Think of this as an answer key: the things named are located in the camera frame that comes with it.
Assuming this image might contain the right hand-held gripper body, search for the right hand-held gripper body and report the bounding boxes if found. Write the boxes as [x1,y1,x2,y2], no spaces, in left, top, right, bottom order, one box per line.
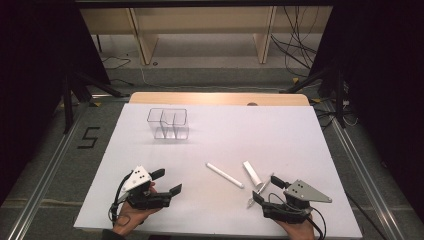
[262,179,333,224]

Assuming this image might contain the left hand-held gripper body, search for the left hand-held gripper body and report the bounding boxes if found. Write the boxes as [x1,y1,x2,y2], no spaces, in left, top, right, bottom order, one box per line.
[120,165,173,210]

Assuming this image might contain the short white tube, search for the short white tube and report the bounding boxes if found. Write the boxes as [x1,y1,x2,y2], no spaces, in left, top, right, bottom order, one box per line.
[242,160,264,188]

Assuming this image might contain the long white pen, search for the long white pen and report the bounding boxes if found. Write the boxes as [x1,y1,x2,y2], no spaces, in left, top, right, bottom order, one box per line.
[205,162,245,190]

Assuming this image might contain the clear plastic organizer box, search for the clear plastic organizer box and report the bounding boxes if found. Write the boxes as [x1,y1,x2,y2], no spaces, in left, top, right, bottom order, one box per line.
[146,107,190,140]

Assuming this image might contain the person's left hand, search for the person's left hand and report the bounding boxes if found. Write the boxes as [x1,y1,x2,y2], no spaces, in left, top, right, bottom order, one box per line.
[112,199,162,238]

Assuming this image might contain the white table cover board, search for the white table cover board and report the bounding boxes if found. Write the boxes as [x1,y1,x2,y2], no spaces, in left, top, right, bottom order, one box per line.
[73,102,363,239]

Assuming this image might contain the black stand legs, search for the black stand legs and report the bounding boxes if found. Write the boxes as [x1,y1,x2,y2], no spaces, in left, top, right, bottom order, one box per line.
[279,63,348,129]
[61,66,131,134]

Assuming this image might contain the dark curtain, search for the dark curtain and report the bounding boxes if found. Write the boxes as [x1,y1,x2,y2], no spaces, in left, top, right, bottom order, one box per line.
[309,0,424,221]
[0,0,111,204]

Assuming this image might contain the light wooden bench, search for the light wooden bench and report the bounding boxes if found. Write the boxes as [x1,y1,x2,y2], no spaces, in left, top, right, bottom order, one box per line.
[79,6,334,66]

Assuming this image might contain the aluminium floor rail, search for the aluminium floor rail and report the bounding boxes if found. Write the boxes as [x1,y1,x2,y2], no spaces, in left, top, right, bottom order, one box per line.
[324,99,406,240]
[6,109,84,240]

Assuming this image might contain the thin black floor cable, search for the thin black floor cable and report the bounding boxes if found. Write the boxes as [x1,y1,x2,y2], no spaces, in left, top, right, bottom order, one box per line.
[101,55,132,70]

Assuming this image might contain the bundle of black cables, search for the bundle of black cables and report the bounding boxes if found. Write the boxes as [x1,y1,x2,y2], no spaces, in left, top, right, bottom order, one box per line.
[270,6,321,78]

